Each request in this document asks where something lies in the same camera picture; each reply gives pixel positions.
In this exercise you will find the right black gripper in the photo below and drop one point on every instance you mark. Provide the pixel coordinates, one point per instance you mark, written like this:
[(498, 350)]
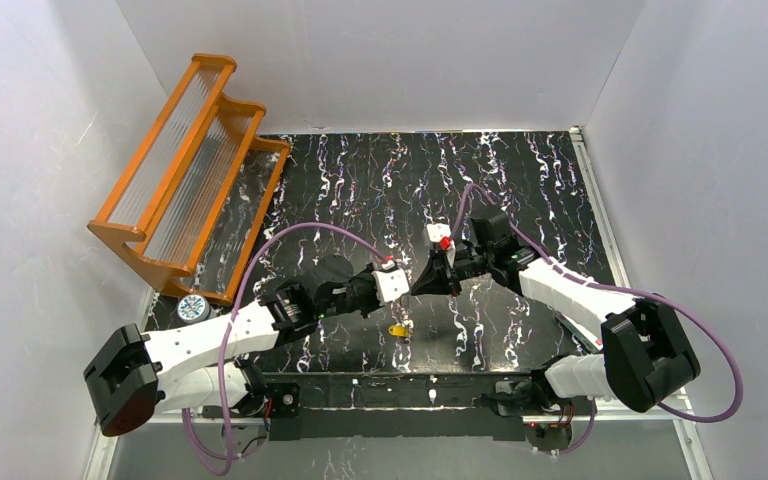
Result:
[(454, 270)]

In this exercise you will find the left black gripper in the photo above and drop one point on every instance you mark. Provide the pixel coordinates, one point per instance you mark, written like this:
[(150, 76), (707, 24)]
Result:
[(364, 290)]

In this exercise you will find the yellow tagged key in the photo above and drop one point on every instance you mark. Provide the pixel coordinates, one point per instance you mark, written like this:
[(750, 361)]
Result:
[(400, 331)]

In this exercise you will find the white keyring holder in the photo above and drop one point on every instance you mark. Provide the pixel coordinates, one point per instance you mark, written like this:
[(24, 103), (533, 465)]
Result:
[(406, 319)]

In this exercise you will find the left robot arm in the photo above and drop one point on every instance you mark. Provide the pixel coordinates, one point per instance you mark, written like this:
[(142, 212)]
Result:
[(135, 375)]

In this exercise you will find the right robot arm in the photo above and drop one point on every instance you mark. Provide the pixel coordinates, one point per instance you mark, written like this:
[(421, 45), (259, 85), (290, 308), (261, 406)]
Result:
[(644, 355)]

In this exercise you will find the orange wooden rack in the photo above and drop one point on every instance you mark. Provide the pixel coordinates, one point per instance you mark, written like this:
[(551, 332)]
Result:
[(188, 208)]

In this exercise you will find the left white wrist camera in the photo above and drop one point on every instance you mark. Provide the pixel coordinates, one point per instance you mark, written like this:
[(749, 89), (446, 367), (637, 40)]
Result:
[(391, 281)]

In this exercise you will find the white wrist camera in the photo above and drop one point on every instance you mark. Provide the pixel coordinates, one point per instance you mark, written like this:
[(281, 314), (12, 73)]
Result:
[(437, 235), (391, 281)]

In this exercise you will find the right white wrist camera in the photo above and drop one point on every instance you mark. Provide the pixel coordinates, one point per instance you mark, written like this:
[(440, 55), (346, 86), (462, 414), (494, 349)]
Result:
[(437, 235)]

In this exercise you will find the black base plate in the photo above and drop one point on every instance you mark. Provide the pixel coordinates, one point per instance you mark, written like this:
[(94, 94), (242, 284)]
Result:
[(503, 407)]

